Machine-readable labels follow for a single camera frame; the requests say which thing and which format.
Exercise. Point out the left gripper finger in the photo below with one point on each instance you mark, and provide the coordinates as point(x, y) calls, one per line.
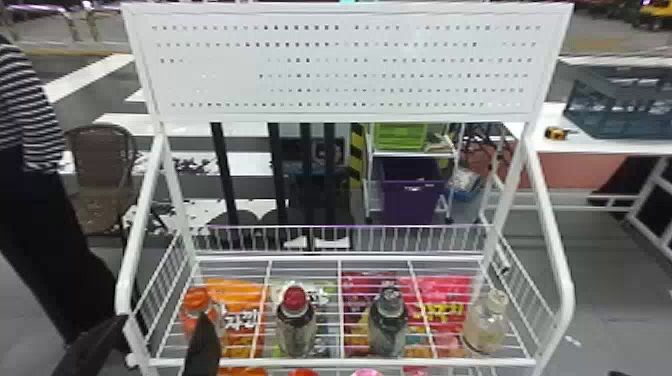
point(202, 352)

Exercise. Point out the orange bottle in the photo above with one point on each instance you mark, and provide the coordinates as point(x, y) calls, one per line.
point(195, 302)

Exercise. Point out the orange snack packet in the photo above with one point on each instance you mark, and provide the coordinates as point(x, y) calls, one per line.
point(239, 302)

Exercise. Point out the clear bottle with red cap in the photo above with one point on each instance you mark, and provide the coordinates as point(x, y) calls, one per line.
point(295, 320)

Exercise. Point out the dark green bottle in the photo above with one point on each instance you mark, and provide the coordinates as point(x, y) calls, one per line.
point(387, 325)

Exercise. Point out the brown chair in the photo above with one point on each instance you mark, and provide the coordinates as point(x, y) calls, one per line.
point(102, 173)

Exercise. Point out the red snack packet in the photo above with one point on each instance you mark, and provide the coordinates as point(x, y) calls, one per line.
point(446, 310)

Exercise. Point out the person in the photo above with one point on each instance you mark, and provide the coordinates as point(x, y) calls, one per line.
point(29, 157)

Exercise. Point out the purple crate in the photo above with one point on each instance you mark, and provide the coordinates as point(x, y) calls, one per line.
point(412, 194)

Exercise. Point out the white shelf trolley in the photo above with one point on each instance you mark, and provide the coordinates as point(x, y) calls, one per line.
point(409, 153)

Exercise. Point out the green basket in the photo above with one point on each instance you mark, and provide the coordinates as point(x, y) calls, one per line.
point(400, 137)

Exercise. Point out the yellow tape measure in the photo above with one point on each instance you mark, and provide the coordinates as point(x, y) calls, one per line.
point(556, 133)

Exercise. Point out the white side table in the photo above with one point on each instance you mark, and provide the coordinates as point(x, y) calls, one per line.
point(588, 147)

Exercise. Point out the blue crate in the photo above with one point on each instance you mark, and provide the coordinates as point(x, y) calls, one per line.
point(619, 105)

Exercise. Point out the striped post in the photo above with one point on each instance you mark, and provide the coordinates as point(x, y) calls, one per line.
point(357, 157)

